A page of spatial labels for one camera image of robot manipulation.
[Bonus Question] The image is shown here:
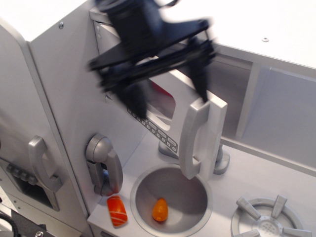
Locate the grey stove burner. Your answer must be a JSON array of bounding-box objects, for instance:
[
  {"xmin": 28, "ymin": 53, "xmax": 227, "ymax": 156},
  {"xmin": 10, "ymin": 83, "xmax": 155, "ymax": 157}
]
[{"xmin": 231, "ymin": 195, "xmax": 313, "ymax": 237}]

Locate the grey ice dispenser panel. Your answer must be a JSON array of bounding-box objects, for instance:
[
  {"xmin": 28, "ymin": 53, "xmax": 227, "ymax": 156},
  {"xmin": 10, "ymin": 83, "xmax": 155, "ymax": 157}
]
[{"xmin": 0, "ymin": 159, "xmax": 60, "ymax": 212}]

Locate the white toy kitchen cabinet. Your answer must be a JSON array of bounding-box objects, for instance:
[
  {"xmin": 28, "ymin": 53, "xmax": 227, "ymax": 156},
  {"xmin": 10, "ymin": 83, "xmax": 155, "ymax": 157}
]
[{"xmin": 0, "ymin": 0, "xmax": 316, "ymax": 237}]

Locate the white microwave door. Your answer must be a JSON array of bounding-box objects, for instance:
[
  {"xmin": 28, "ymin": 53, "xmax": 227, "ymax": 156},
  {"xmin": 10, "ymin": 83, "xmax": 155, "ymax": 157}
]
[{"xmin": 93, "ymin": 21, "xmax": 228, "ymax": 182}]

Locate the salmon sushi toy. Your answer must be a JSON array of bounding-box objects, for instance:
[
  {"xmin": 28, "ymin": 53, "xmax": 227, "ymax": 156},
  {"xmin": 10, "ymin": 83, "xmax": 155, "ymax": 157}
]
[{"xmin": 107, "ymin": 195, "xmax": 128, "ymax": 227}]

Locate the grey toy faucet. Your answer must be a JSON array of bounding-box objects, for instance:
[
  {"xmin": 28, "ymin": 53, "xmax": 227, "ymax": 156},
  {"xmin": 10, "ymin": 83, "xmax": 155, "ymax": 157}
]
[{"xmin": 158, "ymin": 142, "xmax": 230, "ymax": 175}]

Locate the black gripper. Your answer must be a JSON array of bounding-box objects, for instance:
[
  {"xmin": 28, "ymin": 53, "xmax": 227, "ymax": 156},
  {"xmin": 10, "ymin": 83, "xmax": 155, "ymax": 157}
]
[{"xmin": 89, "ymin": 0, "xmax": 215, "ymax": 118}]

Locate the orange toy carrot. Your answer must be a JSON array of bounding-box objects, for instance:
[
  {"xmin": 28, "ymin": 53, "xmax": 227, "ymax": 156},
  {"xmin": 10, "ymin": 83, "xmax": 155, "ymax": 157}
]
[{"xmin": 152, "ymin": 198, "xmax": 168, "ymax": 222}]

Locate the round grey sink bowl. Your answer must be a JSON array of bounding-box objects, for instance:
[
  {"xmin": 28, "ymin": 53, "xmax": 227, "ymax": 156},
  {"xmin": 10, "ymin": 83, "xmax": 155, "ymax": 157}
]
[{"xmin": 130, "ymin": 163, "xmax": 213, "ymax": 237}]

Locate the red toy chili pepper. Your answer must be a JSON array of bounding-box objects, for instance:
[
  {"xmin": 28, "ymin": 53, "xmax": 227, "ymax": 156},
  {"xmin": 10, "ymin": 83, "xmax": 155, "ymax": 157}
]
[{"xmin": 150, "ymin": 81, "xmax": 173, "ymax": 99}]

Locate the black cable lower left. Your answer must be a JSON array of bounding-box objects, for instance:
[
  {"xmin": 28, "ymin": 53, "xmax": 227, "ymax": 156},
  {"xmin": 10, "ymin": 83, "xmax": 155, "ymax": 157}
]
[{"xmin": 0, "ymin": 214, "xmax": 19, "ymax": 237}]

